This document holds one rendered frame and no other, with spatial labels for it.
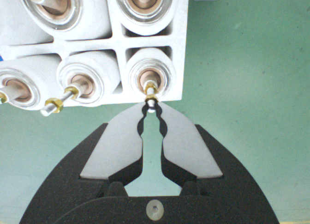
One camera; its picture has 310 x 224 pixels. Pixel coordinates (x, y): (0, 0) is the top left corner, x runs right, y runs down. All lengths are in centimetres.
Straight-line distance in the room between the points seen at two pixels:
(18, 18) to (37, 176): 99
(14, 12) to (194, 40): 42
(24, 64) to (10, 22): 6
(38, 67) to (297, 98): 92
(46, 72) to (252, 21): 58
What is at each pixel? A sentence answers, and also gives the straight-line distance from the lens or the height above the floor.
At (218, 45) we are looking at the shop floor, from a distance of 51.
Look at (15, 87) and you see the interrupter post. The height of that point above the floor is 26.
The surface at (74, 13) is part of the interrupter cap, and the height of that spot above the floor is 25.
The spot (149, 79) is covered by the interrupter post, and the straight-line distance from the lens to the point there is 19.
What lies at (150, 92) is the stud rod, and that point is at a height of 31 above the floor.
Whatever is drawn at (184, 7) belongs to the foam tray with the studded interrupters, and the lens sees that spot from 29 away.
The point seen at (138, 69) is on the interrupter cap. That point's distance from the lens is 21.
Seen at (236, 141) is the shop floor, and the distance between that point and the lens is 81.
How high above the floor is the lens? 45
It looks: 60 degrees down
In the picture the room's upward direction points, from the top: 176 degrees clockwise
